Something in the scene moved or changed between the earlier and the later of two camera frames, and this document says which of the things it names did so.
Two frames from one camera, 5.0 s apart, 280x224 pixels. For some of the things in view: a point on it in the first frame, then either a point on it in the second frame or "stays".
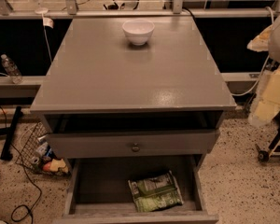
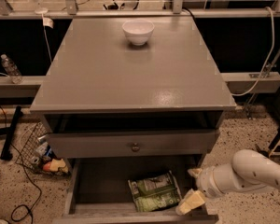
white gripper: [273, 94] -> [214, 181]
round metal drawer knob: [135, 147] stays
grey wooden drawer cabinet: [127, 97] stays
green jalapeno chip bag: [155, 192] stays
